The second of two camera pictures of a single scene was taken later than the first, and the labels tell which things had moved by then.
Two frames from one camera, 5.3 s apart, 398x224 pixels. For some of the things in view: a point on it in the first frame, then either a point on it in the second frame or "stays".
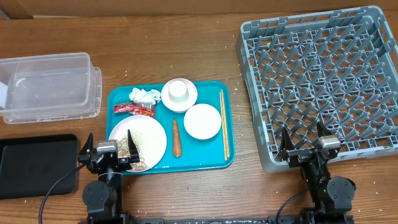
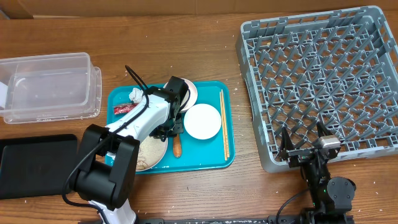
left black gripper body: [123, 164] → [171, 129]
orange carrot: [176, 144] stays
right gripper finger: [286, 143] stays
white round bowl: [203, 121] stays
